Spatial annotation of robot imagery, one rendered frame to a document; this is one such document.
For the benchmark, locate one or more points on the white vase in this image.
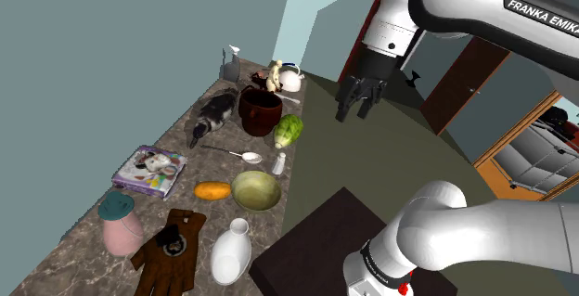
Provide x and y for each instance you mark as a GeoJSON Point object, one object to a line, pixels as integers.
{"type": "Point", "coordinates": [230, 254]}

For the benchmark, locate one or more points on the brown leather glove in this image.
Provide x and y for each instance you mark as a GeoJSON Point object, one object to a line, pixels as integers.
{"type": "Point", "coordinates": [169, 263]}

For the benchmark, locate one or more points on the dark brown pot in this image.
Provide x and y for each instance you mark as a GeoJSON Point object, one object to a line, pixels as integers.
{"type": "Point", "coordinates": [260, 114]}

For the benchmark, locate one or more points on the purple picture book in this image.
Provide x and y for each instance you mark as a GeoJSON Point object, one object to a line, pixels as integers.
{"type": "Point", "coordinates": [151, 173]}

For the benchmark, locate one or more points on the cream figurine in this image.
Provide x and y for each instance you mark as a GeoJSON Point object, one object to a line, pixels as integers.
{"type": "Point", "coordinates": [273, 78]}

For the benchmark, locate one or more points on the white spoon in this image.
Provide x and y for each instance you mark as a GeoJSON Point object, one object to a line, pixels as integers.
{"type": "Point", "coordinates": [289, 99]}

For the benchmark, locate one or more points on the wooden framed shelf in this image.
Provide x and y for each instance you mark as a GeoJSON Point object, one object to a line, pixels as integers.
{"type": "Point", "coordinates": [529, 159]}

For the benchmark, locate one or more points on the white salt shaker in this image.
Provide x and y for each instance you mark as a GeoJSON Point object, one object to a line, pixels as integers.
{"type": "Point", "coordinates": [279, 164]}

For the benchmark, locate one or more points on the white kettle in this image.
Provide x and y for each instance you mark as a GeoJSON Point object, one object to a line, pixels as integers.
{"type": "Point", "coordinates": [292, 80]}

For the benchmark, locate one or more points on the grey spray bottle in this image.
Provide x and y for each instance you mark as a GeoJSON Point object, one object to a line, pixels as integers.
{"type": "Point", "coordinates": [231, 69]}

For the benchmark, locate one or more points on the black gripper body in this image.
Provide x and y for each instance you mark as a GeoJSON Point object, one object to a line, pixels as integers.
{"type": "Point", "coordinates": [376, 65]}

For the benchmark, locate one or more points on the green bowl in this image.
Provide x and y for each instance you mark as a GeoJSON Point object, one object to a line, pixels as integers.
{"type": "Point", "coordinates": [256, 192]}

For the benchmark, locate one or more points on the green cabbage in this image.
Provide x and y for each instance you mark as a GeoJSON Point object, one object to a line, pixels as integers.
{"type": "Point", "coordinates": [288, 131]}

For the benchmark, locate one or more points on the dark red small object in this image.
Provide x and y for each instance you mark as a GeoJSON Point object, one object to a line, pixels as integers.
{"type": "Point", "coordinates": [259, 79]}

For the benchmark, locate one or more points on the silver spoon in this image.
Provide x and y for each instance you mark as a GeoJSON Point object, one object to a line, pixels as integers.
{"type": "Point", "coordinates": [251, 157]}

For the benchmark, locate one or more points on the black and white duck figure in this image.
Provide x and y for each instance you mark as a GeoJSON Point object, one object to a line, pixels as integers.
{"type": "Point", "coordinates": [216, 112]}

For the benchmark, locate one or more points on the brown door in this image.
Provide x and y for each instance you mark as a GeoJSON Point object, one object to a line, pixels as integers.
{"type": "Point", "coordinates": [461, 82]}

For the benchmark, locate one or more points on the orange potato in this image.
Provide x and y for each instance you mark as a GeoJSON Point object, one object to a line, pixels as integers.
{"type": "Point", "coordinates": [212, 191]}

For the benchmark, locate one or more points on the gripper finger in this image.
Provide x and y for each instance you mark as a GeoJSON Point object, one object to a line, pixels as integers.
{"type": "Point", "coordinates": [371, 100]}
{"type": "Point", "coordinates": [346, 100]}

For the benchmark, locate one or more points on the pink jar with teal lid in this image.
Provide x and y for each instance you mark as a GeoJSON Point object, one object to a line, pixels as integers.
{"type": "Point", "coordinates": [121, 234]}

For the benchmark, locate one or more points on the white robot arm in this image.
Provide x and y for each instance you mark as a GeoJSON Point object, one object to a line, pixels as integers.
{"type": "Point", "coordinates": [457, 236]}

